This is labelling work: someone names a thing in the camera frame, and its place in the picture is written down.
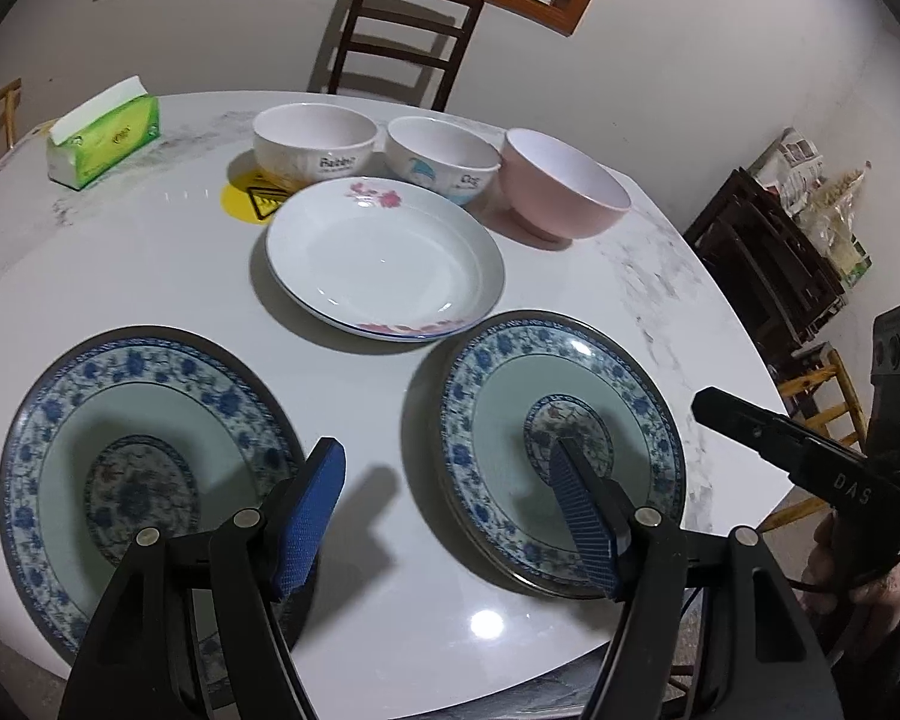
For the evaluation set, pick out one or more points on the white plate with pink flowers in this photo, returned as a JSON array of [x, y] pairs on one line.
[[375, 262]]

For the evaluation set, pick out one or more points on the blue floral plate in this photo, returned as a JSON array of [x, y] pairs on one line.
[[75, 457], [495, 420]]

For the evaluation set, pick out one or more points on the stack of dark wooden stools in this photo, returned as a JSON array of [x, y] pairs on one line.
[[765, 262]]

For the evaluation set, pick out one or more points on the yellow warning sticker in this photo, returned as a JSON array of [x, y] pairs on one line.
[[244, 202]]

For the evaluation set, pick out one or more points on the white bowl with rabbit print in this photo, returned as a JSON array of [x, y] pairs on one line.
[[311, 142]]

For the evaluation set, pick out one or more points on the person's right hand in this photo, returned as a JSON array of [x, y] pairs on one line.
[[826, 562]]

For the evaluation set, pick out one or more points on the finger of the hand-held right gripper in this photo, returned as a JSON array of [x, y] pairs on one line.
[[742, 424]]

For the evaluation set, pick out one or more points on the green tissue pack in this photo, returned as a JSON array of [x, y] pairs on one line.
[[109, 139]]

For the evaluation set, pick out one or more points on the yellow bamboo stool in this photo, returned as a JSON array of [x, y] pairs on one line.
[[829, 382]]

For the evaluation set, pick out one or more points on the dark wooden chair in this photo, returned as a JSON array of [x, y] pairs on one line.
[[401, 45]]

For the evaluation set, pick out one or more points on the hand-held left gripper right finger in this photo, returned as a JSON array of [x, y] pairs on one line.
[[581, 517]]

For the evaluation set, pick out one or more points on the printed paper bag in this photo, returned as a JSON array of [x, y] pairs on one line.
[[791, 157]]

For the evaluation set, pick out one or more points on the pink bowl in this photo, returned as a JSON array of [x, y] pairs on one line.
[[562, 187]]

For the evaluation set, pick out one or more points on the white bowl with dog print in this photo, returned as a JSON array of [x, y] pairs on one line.
[[442, 154]]

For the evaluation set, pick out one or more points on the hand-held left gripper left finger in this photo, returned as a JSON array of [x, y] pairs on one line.
[[307, 517]]

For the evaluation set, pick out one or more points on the clear plastic bag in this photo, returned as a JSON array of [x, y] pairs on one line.
[[840, 225]]

